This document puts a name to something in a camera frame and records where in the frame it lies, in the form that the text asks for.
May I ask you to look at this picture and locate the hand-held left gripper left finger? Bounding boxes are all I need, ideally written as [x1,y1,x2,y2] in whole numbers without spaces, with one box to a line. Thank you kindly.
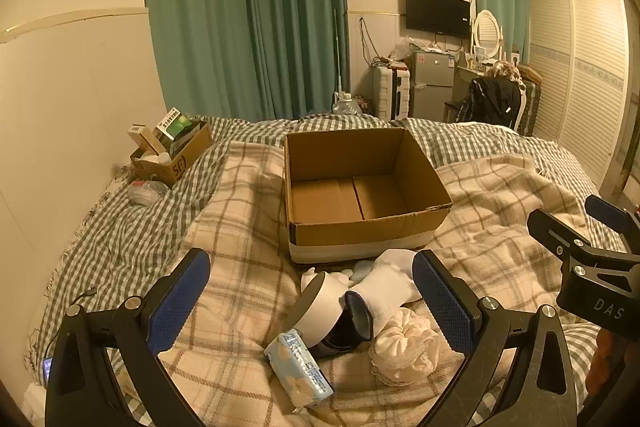
[45,248,212,427]

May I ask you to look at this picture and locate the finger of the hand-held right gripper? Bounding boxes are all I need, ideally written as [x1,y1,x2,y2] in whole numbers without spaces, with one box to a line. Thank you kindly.
[527,207,595,269]
[584,194,640,254]

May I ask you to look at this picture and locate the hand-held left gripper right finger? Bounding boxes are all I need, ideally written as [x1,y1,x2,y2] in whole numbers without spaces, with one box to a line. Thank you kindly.
[411,249,587,427]

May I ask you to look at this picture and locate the white sock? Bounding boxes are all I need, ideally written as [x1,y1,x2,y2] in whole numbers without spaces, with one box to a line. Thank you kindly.
[349,249,425,342]

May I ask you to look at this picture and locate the cream lace scrunchie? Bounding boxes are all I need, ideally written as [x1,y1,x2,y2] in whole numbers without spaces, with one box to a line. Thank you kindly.
[369,307,447,387]

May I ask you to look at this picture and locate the pale blue case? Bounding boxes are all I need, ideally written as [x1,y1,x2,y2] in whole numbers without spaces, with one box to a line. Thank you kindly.
[344,259,377,286]

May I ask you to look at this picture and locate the large cardboard box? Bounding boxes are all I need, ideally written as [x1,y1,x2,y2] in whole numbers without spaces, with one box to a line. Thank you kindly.
[283,127,453,265]

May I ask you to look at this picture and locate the pale blue tissue pack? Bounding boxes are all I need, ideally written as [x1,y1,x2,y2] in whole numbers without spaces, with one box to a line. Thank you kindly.
[264,329,335,409]

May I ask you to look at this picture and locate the person's right hand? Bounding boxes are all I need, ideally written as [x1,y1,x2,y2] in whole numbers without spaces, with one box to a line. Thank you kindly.
[587,331,621,403]

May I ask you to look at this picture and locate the beige plaid blanket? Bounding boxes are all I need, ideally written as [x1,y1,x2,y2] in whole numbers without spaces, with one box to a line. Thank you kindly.
[115,139,616,427]

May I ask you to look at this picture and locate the clear plastic bag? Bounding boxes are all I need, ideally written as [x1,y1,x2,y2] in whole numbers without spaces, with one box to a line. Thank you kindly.
[127,179,170,206]

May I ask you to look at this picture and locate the brown plaid suitcase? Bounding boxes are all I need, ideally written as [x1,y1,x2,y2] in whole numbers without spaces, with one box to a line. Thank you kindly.
[517,64,544,138]

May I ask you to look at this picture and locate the white chair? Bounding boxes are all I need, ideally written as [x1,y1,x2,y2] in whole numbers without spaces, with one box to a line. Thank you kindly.
[442,78,531,130]

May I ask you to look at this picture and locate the small cardboard box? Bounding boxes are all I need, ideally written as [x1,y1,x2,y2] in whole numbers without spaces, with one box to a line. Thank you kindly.
[130,121,214,188]

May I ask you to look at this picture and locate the black jacket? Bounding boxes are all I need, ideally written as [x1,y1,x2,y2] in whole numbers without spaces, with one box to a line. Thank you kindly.
[457,77,522,126]

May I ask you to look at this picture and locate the white louvred wardrobe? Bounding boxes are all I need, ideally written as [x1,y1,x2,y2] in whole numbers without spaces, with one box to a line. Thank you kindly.
[527,0,634,188]

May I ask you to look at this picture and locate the beige carton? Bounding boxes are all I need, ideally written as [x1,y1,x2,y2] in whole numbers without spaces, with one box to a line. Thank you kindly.
[127,124,169,156]

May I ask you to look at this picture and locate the tan fluffy toy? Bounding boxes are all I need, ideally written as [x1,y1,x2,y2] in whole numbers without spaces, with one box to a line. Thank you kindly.
[487,62,521,80]

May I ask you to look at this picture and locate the dressing table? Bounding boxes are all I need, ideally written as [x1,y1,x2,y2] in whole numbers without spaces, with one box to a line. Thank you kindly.
[452,64,493,122]

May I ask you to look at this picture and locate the green printed carton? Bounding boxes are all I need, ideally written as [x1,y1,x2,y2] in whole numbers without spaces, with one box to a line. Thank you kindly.
[154,108,202,144]

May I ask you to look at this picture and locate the grey small fridge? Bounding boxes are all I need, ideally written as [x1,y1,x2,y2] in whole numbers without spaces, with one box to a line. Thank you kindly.
[409,49,457,122]

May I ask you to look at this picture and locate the white oval mirror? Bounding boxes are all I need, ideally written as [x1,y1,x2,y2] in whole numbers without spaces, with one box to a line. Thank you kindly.
[472,9,504,60]

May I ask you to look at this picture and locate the white ribbed suitcase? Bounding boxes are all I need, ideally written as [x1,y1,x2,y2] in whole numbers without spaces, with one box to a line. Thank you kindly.
[372,66,412,122]

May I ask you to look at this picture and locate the clear water jug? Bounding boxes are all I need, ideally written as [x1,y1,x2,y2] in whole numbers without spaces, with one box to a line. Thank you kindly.
[332,91,362,116]

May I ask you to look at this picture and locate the crumpled plastic bag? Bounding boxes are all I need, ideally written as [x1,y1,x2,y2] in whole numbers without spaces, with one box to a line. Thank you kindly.
[390,38,416,62]

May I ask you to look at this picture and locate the white mop pole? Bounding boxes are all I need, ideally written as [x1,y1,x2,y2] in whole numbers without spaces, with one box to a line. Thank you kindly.
[333,9,346,96]

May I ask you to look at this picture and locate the black charging cable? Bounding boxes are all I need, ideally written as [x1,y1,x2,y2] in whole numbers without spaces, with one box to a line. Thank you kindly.
[42,289,97,358]

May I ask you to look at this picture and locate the black wall television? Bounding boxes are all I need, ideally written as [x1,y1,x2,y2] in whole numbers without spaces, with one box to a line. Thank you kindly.
[405,0,472,36]

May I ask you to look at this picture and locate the wall cables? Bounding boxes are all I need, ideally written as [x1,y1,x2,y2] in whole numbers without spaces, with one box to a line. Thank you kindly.
[359,18,384,66]

